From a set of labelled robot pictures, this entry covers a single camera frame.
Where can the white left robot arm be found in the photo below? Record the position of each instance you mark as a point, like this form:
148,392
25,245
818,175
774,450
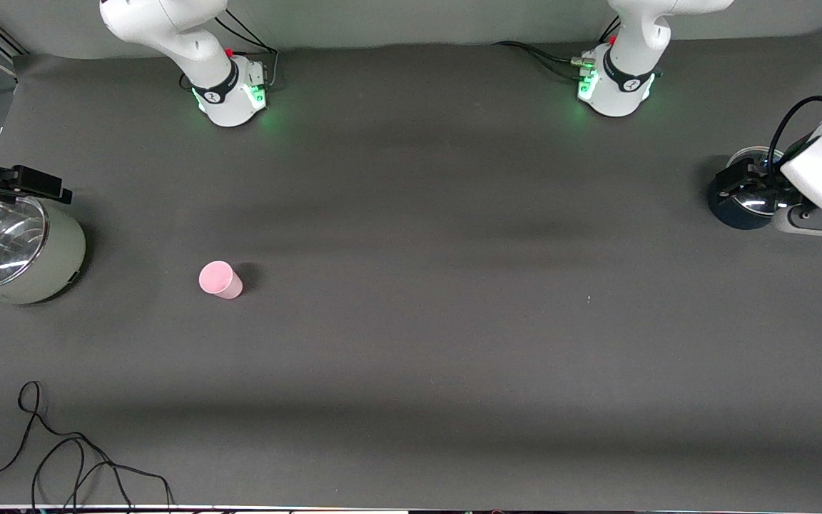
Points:
632,43

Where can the dark blue round bowl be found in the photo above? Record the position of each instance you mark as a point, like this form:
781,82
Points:
736,217

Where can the pale green pot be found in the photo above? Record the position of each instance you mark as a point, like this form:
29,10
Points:
58,260

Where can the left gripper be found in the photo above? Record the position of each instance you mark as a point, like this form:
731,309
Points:
759,178

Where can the glass pot lid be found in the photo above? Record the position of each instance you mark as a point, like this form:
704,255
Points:
8,246

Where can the pink cup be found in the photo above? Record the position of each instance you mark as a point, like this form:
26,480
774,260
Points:
220,280

